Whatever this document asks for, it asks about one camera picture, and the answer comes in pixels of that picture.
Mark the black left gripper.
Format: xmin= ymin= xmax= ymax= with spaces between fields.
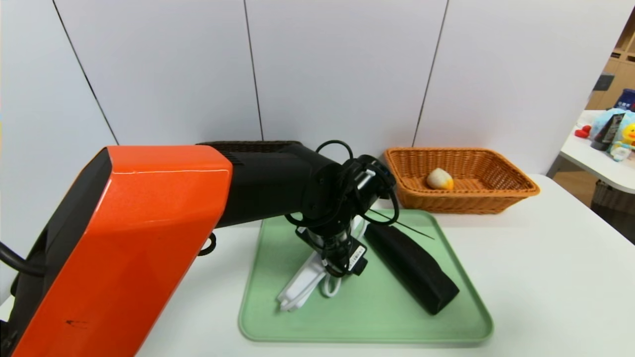
xmin=295 ymin=225 xmax=368 ymax=277

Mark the black fabric pouch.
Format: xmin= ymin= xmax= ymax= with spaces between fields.
xmin=365 ymin=223 xmax=460 ymax=315

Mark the orange and white food item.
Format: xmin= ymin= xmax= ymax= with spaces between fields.
xmin=427 ymin=168 xmax=454 ymax=191

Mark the orange wicker basket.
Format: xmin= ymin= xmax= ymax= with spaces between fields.
xmin=384 ymin=147 xmax=540 ymax=215

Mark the dark brown wicker basket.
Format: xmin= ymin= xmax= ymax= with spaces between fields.
xmin=196 ymin=140 xmax=303 ymax=152

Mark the light green plastic tray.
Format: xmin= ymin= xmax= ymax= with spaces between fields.
xmin=239 ymin=208 xmax=494 ymax=344

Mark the white side table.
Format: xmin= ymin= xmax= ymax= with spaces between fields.
xmin=559 ymin=110 xmax=635 ymax=195

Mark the grey wicker bin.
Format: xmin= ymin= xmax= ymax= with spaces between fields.
xmin=590 ymin=181 xmax=635 ymax=246

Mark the black tube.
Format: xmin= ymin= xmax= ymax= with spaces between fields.
xmin=589 ymin=114 xmax=625 ymax=152

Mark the yellow duck toy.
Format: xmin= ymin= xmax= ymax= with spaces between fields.
xmin=610 ymin=124 xmax=635 ymax=154

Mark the dark blue box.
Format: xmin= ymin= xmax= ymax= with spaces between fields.
xmin=614 ymin=89 xmax=635 ymax=114

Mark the wooden shelf unit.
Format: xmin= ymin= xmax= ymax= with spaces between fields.
xmin=585 ymin=10 xmax=635 ymax=112

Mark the black cable tie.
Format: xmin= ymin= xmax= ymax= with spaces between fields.
xmin=367 ymin=208 xmax=435 ymax=240

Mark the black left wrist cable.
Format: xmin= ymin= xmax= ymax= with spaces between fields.
xmin=285 ymin=140 xmax=400 ymax=229

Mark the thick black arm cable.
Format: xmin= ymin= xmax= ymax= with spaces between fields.
xmin=0 ymin=240 xmax=46 ymax=278

